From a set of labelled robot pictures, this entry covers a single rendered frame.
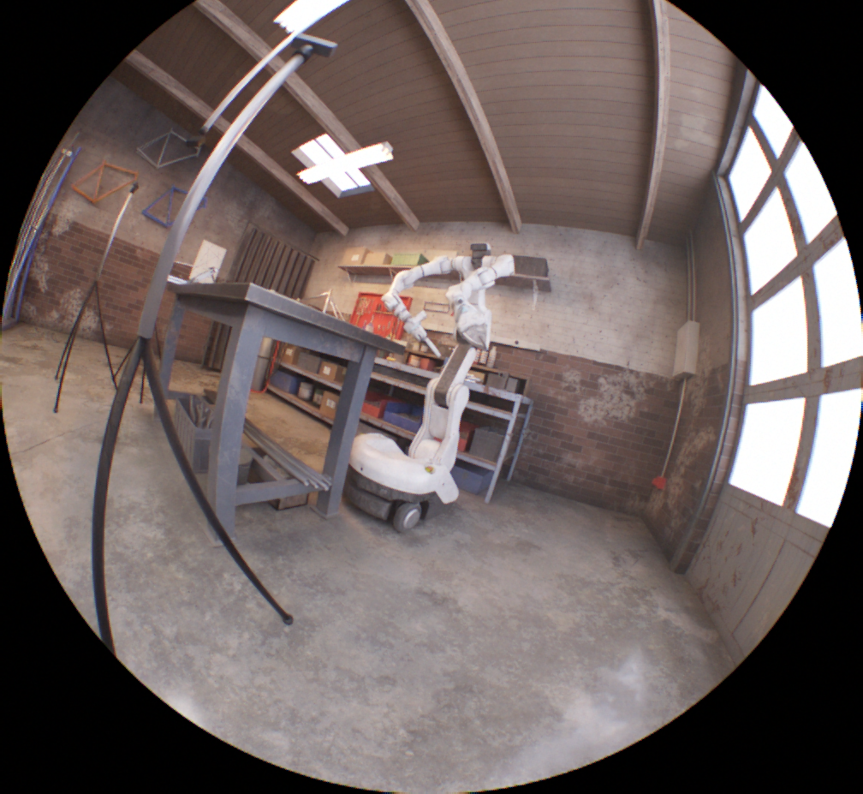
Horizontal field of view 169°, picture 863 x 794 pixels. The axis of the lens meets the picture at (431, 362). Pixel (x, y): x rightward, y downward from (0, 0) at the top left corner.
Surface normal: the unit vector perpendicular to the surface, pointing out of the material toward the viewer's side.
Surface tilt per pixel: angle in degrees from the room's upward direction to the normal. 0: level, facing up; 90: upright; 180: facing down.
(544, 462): 90
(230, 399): 90
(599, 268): 90
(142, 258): 90
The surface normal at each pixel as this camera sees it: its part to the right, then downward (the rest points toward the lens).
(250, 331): 0.85, 0.21
